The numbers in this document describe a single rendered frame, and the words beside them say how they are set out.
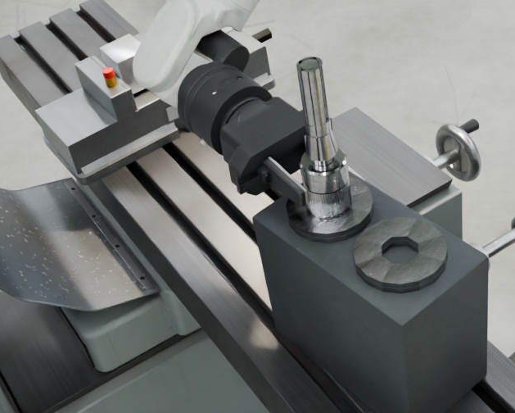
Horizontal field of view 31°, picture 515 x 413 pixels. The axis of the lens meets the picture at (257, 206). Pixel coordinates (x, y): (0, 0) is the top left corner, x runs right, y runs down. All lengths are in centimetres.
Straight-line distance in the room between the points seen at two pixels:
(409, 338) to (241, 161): 25
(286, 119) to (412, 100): 203
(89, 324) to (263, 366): 34
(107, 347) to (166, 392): 15
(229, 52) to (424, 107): 195
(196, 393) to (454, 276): 70
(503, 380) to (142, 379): 58
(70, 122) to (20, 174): 167
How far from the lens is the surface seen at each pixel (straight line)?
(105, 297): 130
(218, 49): 108
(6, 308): 155
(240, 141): 98
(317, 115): 88
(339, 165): 92
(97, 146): 138
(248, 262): 120
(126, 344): 137
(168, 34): 108
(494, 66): 314
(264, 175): 96
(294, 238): 95
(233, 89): 102
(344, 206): 95
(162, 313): 136
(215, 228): 126
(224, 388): 154
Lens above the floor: 179
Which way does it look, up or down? 42 degrees down
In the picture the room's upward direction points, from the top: 12 degrees counter-clockwise
